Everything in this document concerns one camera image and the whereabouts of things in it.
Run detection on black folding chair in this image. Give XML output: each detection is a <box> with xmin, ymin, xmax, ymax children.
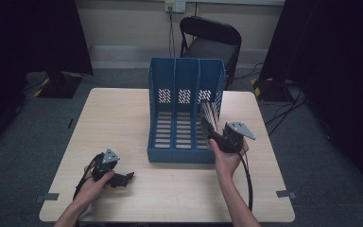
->
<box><xmin>179</xmin><ymin>16</ymin><xmax>243</xmax><ymax>90</ymax></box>

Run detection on white wall outlet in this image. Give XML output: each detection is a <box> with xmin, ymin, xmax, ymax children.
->
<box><xmin>164</xmin><ymin>0</ymin><xmax>187</xmax><ymax>14</ymax></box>

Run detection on black floor cables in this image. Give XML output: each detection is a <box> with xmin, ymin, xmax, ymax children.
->
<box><xmin>233</xmin><ymin>61</ymin><xmax>307</xmax><ymax>137</ymax></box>

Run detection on right hand-held gripper cable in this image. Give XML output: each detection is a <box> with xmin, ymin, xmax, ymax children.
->
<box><xmin>236</xmin><ymin>150</ymin><xmax>254</xmax><ymax>212</ymax></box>

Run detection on hand-held gripper cable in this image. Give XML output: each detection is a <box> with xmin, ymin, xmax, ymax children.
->
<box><xmin>236</xmin><ymin>150</ymin><xmax>254</xmax><ymax>212</ymax></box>
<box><xmin>72</xmin><ymin>153</ymin><xmax>104</xmax><ymax>202</ymax></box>

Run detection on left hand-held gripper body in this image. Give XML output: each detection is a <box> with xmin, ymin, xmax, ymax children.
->
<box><xmin>91</xmin><ymin>148</ymin><xmax>121</xmax><ymax>183</ymax></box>

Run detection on black stand base striped tape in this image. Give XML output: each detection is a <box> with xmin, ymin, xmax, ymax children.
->
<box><xmin>251</xmin><ymin>77</ymin><xmax>295</xmax><ymax>103</ymax></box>
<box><xmin>33</xmin><ymin>71</ymin><xmax>85</xmax><ymax>99</ymax></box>

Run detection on black curtain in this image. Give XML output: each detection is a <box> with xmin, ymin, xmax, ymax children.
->
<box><xmin>259</xmin><ymin>0</ymin><xmax>363</xmax><ymax>192</ymax></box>
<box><xmin>0</xmin><ymin>0</ymin><xmax>94</xmax><ymax>159</ymax></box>

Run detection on left hand-held gripper cable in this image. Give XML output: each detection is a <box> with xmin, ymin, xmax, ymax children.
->
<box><xmin>72</xmin><ymin>153</ymin><xmax>104</xmax><ymax>202</ymax></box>

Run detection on grey tape strip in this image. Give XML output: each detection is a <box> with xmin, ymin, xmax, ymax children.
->
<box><xmin>276</xmin><ymin>189</ymin><xmax>298</xmax><ymax>200</ymax></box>
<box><xmin>34</xmin><ymin>192</ymin><xmax>61</xmax><ymax>203</ymax></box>

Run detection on person's right hand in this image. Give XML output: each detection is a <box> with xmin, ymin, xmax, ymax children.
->
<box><xmin>208</xmin><ymin>137</ymin><xmax>251</xmax><ymax>180</ymax></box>

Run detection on person's left hand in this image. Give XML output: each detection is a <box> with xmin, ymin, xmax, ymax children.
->
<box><xmin>80</xmin><ymin>166</ymin><xmax>116</xmax><ymax>207</ymax></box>

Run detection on blue plastic file rack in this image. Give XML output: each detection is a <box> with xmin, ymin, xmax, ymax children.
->
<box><xmin>147</xmin><ymin>57</ymin><xmax>227</xmax><ymax>165</ymax></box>

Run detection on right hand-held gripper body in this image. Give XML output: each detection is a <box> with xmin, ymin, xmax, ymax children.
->
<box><xmin>217</xmin><ymin>121</ymin><xmax>256</xmax><ymax>155</ymax></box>

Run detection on picture book with green leaf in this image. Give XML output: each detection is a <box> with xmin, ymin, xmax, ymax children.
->
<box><xmin>200</xmin><ymin>99</ymin><xmax>221</xmax><ymax>133</ymax></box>

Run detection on black cable from wall outlet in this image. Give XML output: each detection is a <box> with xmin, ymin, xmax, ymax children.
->
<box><xmin>167</xmin><ymin>10</ymin><xmax>177</xmax><ymax>59</ymax></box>

